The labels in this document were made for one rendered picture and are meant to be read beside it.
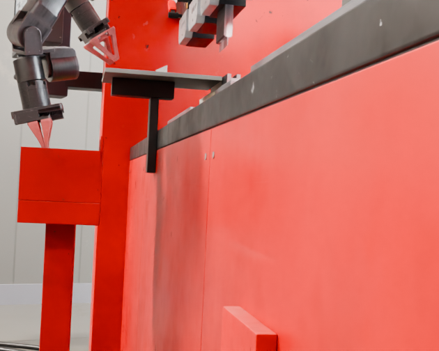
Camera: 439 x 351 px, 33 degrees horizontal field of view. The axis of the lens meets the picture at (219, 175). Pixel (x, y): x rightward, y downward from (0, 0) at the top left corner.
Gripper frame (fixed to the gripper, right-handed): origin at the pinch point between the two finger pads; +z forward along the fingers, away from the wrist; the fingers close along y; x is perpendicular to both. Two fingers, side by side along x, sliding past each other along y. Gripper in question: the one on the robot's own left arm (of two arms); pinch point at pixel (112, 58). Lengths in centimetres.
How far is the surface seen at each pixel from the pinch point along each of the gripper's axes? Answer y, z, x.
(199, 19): 0.2, 3.3, -25.7
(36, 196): -30, 15, 38
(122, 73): -20.0, 4.0, 5.8
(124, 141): 71, 25, -9
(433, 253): -148, 18, 36
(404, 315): -145, 22, 37
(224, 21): -21.0, 6.6, -21.5
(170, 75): -22.3, 10.0, -2.6
